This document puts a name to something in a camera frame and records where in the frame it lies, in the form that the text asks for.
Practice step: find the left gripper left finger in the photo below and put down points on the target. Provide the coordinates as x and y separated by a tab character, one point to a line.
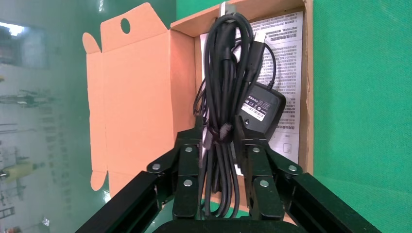
185	167

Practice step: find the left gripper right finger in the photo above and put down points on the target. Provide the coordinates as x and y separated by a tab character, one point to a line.
260	173

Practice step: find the orange cardboard box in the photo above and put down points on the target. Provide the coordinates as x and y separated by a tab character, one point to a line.
141	96

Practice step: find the white printed instruction sheet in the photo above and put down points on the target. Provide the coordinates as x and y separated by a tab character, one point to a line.
288	64

